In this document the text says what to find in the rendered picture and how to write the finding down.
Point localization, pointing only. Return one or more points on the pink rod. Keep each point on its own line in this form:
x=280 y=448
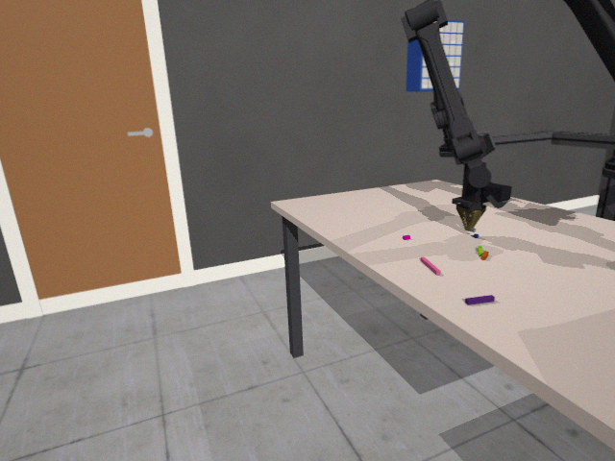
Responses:
x=430 y=266

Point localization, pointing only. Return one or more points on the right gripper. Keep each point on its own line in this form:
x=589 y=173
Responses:
x=475 y=209

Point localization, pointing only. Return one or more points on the purple rod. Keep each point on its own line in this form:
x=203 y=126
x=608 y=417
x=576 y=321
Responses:
x=482 y=299

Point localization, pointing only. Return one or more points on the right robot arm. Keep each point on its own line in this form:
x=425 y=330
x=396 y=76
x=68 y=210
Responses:
x=467 y=150

